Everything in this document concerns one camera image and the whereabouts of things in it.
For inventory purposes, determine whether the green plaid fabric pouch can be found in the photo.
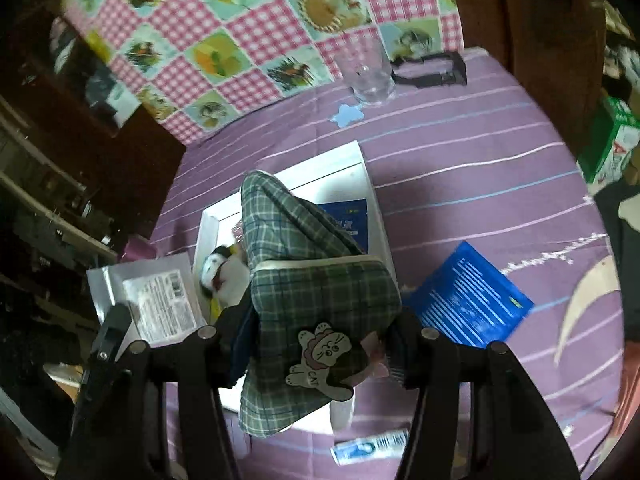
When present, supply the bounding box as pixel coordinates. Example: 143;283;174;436
237;170;403;438

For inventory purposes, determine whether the large blue packet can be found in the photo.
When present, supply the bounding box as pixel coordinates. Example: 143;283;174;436
402;240;535;348

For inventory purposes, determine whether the white cardboard box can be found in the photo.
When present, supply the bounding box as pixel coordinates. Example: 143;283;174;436
192;140;401;436

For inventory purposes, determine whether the blue white sachet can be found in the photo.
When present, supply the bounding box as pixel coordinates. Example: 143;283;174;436
330;430;411;467

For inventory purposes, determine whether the pink checkered chair cover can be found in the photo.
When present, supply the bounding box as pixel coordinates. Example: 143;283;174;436
60;0;466;146

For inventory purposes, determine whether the clear glass cup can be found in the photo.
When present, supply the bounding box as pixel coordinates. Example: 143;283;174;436
334;40;396;107

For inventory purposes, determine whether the silver foil pouch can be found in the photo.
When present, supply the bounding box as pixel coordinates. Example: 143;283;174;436
86;251;206;348

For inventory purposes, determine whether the green white carton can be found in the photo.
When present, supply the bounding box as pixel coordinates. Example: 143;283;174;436
580;96;640;183

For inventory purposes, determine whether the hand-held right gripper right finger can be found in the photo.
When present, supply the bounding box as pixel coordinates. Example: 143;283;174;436
385;307;583;480

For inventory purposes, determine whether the black plastic clip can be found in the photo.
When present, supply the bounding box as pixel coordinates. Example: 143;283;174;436
390;51;468;90

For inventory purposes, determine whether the dark cloth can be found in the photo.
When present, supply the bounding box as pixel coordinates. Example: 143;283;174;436
595;180;640;311

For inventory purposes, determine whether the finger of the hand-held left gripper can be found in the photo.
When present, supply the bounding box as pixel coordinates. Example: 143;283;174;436
91;304;132;367

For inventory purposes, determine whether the shoe rack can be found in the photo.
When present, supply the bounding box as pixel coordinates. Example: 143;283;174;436
602;0;640;101

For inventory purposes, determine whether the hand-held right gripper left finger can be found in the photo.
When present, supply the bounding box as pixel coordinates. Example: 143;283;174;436
55;305;256;480

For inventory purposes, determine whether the small blue packet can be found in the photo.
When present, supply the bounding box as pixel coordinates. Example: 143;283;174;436
315;199;371;256

